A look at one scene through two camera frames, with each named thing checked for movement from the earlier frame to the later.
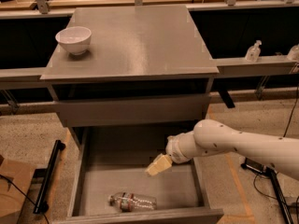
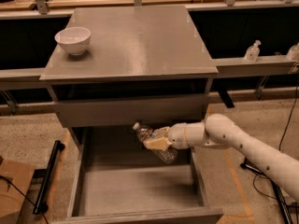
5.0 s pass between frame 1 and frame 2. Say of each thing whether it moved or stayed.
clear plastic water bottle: moved
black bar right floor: stayed
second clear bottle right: stayed
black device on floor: stayed
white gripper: moved
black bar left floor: stayed
